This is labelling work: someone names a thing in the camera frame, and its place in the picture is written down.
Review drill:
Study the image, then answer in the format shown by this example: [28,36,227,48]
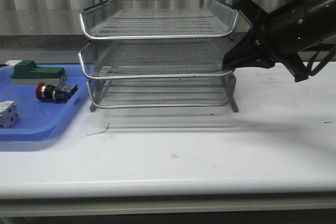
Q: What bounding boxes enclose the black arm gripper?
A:
[222,0,310,82]

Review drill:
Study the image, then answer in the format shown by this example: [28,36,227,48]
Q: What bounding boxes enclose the silver mesh tray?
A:
[79,0,238,40]
[87,74,239,112]
[78,38,234,80]

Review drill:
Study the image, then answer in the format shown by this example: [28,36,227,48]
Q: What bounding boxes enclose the red emergency stop button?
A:
[35,82,78,103]

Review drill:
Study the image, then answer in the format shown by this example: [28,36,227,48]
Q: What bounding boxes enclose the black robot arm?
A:
[222,0,335,82]

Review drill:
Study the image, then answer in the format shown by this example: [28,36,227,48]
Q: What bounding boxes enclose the blue plastic tray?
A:
[1,64,89,142]

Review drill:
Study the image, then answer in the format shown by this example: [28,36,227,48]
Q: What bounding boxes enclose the green terminal block module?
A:
[5,60,67,84]

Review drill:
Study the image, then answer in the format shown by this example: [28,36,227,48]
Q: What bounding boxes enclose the grey stone counter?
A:
[0,8,336,50]

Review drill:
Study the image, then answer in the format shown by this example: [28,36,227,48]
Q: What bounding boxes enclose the white circuit breaker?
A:
[0,101,19,129]

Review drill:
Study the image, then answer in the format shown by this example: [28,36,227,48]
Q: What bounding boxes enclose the silver mesh rack frame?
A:
[79,0,238,111]

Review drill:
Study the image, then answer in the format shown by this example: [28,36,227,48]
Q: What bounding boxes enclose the thin bent wire piece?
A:
[86,123,111,136]

